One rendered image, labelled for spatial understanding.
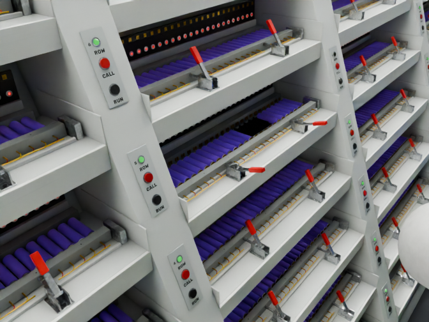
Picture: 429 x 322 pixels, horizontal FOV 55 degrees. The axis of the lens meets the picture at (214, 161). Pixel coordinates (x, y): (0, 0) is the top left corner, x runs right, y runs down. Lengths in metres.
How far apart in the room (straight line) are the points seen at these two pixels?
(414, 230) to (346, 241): 0.86
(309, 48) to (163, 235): 0.63
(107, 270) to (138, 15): 0.43
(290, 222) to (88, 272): 0.55
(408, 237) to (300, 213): 0.65
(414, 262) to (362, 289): 0.99
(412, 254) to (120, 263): 0.45
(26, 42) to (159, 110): 0.25
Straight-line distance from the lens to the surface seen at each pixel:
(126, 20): 0.75
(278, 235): 1.04
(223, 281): 0.93
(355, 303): 1.43
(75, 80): 0.68
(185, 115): 0.78
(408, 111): 1.74
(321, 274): 1.22
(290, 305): 1.14
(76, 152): 0.67
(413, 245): 0.48
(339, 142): 1.25
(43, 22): 0.66
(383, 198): 1.55
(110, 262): 0.74
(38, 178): 0.63
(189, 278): 0.81
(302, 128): 1.08
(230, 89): 0.87
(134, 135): 0.71
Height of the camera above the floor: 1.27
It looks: 17 degrees down
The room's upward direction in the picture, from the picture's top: 18 degrees counter-clockwise
